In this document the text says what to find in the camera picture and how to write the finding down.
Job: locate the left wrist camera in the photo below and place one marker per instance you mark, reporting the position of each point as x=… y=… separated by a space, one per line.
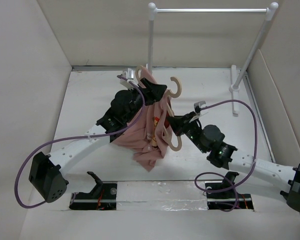
x=126 y=77

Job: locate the white clothes rack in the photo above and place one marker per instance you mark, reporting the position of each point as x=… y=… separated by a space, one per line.
x=213 y=37

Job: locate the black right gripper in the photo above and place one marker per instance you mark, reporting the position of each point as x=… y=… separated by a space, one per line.
x=179 y=123

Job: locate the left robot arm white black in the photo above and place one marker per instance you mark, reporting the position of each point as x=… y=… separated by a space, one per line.
x=47 y=171

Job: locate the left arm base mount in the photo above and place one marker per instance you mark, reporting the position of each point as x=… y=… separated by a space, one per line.
x=102 y=197

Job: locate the pink t-shirt with pixel print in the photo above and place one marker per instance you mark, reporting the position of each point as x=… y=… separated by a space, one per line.
x=149 y=136

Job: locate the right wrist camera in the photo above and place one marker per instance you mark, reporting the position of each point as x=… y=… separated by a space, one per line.
x=199 y=109

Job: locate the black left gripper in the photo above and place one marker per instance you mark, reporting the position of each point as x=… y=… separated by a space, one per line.
x=153 y=93

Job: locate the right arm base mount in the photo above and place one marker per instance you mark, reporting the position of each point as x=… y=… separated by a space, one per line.
x=226 y=200

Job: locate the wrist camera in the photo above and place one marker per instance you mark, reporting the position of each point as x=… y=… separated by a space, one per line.
x=126 y=77
x=199 y=109

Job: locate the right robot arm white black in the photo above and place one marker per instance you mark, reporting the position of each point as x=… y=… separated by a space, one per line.
x=210 y=140

